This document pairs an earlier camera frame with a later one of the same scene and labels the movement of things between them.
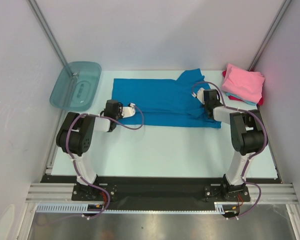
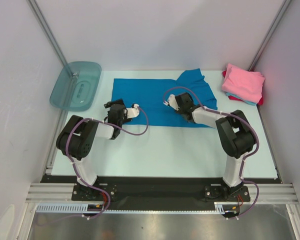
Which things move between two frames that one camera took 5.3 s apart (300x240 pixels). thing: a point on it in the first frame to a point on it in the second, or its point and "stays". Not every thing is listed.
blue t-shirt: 165,102 stays
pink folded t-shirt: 244,84 stays
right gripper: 210,99 to 181,100
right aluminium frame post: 269,36 stays
